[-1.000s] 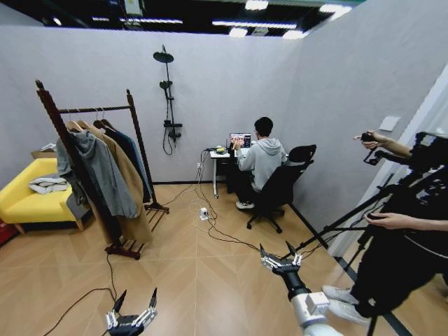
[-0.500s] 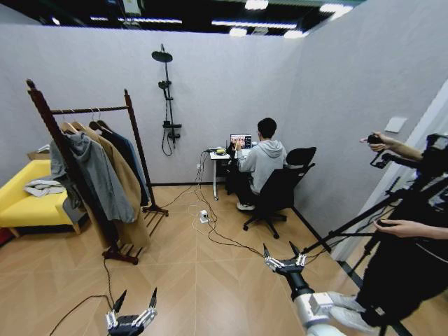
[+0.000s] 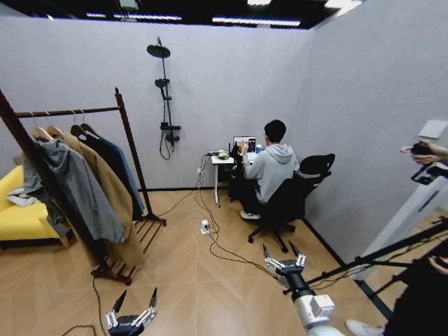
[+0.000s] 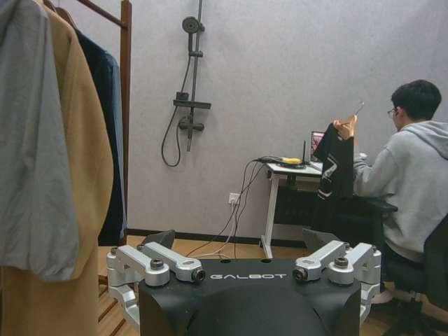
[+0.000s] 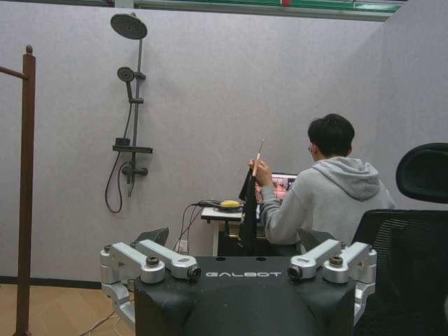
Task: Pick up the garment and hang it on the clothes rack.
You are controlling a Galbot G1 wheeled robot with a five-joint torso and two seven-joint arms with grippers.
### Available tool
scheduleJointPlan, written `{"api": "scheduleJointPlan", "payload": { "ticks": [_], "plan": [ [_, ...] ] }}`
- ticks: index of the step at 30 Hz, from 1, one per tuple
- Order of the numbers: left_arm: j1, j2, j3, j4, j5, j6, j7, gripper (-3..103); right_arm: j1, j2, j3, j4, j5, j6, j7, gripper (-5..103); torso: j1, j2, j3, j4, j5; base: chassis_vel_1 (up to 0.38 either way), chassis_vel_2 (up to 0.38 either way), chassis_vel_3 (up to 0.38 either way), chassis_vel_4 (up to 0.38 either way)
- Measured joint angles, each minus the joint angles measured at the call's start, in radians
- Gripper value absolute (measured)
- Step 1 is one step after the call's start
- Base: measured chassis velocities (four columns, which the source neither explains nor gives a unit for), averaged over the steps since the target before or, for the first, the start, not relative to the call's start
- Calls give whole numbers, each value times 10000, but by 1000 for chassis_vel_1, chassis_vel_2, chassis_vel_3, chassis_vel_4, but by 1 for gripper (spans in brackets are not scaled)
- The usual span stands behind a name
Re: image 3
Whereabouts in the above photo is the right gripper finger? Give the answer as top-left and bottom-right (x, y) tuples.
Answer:
(288, 240), (308, 270)
(262, 244), (283, 273)

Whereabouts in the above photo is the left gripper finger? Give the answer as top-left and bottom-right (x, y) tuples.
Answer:
(105, 289), (127, 331)
(132, 287), (158, 329)

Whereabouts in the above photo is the grey hooded garment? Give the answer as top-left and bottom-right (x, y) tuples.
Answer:
(21, 138), (126, 245)

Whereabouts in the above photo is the dark wooden hanger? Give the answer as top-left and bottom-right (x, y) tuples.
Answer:
(79, 108), (102, 139)
(69, 109), (88, 138)

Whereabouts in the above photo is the light wooden hanger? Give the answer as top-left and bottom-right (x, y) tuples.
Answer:
(31, 111), (54, 143)
(44, 111), (66, 139)

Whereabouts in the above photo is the black office chair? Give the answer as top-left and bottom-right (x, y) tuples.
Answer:
(247, 153), (336, 254)

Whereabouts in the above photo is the white shoe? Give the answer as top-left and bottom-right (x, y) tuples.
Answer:
(345, 318), (386, 336)

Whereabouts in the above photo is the black tripod stand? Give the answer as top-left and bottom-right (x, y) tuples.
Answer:
(282, 216), (448, 295)

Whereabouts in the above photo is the black hanging bag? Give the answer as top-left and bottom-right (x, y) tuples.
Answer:
(227, 142), (246, 203)

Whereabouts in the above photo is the seated person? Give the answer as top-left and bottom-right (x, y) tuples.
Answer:
(236, 119), (300, 221)

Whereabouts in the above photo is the white desk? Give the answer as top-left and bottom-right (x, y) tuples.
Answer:
(210, 153), (260, 208)

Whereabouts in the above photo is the tan long coat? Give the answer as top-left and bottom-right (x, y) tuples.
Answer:
(52, 129), (146, 269)

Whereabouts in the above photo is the open laptop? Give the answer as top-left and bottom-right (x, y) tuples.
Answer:
(232, 135), (258, 154)

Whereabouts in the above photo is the white leaning panel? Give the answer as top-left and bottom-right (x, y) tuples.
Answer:
(349, 119), (448, 281)

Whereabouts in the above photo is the person in black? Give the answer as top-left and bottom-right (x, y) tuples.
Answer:
(384, 255), (448, 336)

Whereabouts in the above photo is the yellow sofa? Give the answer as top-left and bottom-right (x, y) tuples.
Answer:
(0, 164), (73, 250)

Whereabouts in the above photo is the dark blue shirt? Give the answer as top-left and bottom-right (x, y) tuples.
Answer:
(77, 132), (146, 222)

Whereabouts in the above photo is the dark wooden clothes rack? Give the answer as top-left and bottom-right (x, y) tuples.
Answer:
(0, 86), (168, 286)

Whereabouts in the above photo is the black handheld device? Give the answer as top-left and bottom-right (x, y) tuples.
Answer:
(410, 141), (435, 157)

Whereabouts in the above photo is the person's hand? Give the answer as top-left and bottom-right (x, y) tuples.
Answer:
(399, 139), (448, 166)

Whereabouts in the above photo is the black shower set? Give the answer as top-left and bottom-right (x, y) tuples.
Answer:
(146, 36), (182, 161)

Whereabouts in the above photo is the thin black cable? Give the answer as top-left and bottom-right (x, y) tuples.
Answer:
(61, 275), (108, 336)

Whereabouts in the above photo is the black floor cable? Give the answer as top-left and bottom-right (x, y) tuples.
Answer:
(157, 153), (291, 283)

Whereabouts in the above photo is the white floor cable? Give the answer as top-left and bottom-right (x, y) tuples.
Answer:
(187, 188), (213, 250)

